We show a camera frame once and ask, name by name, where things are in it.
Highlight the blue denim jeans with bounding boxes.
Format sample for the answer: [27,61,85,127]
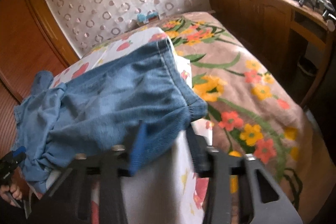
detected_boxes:
[14,39,207,193]

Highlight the person left hand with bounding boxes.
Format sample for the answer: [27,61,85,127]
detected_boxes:
[1,181,22,207]

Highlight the white strawberry print quilt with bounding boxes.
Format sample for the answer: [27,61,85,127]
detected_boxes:
[26,27,214,224]

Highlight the floral brown bedspread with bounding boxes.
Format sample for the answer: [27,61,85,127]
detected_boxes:
[89,11,314,224]

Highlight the wooden wardrobe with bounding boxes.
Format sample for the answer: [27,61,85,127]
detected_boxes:
[1,0,79,156]

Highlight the cardboard box with blue cloth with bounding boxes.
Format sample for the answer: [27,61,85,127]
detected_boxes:
[137,11,159,26]

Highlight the wooden side cabinet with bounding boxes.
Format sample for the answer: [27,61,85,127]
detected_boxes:
[209,0,335,107]

